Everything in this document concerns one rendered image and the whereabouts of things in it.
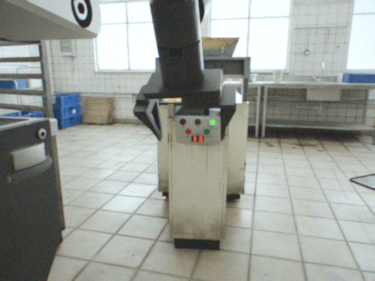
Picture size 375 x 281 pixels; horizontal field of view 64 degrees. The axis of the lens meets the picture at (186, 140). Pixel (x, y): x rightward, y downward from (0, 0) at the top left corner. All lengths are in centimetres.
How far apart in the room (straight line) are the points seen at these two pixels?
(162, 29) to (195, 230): 160
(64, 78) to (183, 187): 541
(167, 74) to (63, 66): 650
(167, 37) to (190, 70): 5
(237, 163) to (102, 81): 445
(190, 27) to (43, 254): 28
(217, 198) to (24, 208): 154
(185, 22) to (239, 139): 205
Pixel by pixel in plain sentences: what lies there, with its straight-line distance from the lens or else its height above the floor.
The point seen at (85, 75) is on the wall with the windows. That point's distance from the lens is 658.
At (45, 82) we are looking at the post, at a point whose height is 102.
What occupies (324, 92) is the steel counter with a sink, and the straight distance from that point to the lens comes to 501.
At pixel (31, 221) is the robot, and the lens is 30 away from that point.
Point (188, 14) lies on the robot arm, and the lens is 36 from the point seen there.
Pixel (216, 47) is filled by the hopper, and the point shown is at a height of 125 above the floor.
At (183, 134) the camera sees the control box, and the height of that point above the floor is 74.
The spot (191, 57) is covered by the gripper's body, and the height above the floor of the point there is 110.
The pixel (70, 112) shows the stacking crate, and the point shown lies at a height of 29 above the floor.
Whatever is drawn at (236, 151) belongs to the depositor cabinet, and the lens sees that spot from 240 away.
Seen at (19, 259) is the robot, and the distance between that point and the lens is 31.
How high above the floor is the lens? 109
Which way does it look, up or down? 14 degrees down
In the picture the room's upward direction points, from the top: straight up
